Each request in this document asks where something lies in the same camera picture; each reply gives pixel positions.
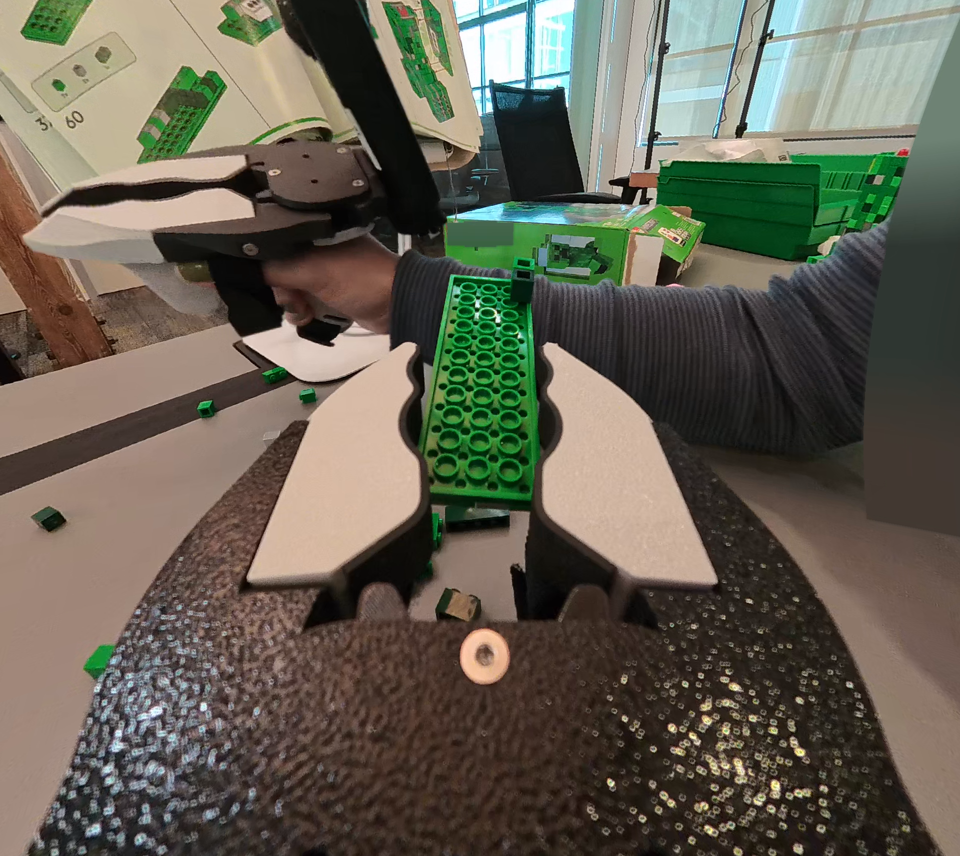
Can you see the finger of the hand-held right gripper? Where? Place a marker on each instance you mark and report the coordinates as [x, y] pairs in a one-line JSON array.
[[97, 238], [165, 174]]

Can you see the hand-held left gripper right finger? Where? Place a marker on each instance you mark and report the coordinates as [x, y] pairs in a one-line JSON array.
[[622, 489]]

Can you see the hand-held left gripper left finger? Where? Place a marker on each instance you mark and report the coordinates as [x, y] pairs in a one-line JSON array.
[[345, 481]]

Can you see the green studded base plate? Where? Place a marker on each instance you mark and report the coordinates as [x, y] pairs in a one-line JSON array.
[[480, 421]]

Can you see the building instruction booklet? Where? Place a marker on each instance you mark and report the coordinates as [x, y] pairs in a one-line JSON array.
[[150, 9]]

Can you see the dark green small brick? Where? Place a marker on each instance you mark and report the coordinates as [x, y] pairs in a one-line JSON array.
[[523, 292], [47, 519]]

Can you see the person's right forearm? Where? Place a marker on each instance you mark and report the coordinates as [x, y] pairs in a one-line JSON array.
[[637, 361]]

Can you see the grey desk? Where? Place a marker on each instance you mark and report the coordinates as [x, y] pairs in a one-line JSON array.
[[787, 534]]

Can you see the person's right hand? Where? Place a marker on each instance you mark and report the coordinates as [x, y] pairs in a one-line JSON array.
[[345, 282]]

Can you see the white book stand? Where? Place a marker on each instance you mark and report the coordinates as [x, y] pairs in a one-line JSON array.
[[322, 361]]

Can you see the long dark green brick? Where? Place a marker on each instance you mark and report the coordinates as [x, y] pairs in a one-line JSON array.
[[476, 518]]

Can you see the olive brown brick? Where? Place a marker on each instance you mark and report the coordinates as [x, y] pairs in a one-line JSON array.
[[457, 605]]

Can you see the black tape strip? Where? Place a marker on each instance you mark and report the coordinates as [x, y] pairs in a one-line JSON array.
[[112, 440]]

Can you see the black mesh office chair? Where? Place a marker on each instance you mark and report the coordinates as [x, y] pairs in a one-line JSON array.
[[536, 136]]

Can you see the green cardboard set box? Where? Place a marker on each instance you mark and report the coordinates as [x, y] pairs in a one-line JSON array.
[[570, 249]]

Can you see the white crumpled bag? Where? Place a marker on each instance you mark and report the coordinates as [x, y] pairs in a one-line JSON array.
[[727, 150]]

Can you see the black tripod stand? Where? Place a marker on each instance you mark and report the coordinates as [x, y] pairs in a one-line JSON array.
[[770, 31], [664, 24]]

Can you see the green pixel block model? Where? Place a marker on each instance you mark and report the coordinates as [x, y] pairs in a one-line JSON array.
[[877, 189]]

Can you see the wooden support post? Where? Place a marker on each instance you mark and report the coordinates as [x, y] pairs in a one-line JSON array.
[[45, 271]]

